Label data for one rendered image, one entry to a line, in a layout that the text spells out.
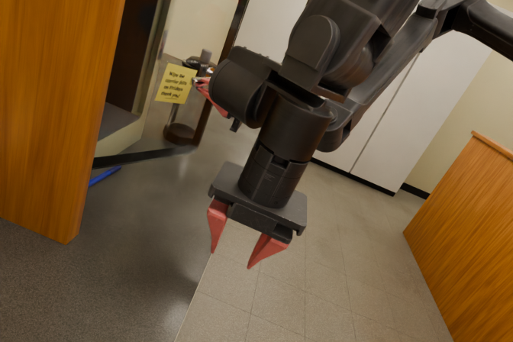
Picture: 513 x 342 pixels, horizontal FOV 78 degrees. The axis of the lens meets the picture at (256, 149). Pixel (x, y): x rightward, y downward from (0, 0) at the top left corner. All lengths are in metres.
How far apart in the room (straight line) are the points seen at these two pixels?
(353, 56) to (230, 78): 0.12
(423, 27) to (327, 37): 0.53
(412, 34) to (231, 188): 0.55
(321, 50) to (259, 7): 3.33
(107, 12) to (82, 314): 0.37
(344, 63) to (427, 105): 3.60
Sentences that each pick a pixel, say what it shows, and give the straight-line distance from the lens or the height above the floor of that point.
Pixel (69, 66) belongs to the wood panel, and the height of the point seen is 1.21.
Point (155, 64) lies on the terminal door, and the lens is 0.61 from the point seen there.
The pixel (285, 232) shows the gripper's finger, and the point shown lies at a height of 1.17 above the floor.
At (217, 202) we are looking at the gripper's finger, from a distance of 0.34.
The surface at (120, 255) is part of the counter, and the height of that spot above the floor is 0.94.
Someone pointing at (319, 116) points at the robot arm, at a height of 1.29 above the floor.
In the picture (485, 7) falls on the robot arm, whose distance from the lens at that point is 0.86.
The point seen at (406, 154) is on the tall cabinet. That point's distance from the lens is 3.97.
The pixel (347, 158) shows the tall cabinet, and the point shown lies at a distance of 3.85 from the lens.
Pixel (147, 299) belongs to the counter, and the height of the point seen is 0.94.
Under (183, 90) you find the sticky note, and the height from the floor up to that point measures 1.16.
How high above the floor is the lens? 1.35
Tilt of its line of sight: 23 degrees down
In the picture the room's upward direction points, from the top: 23 degrees clockwise
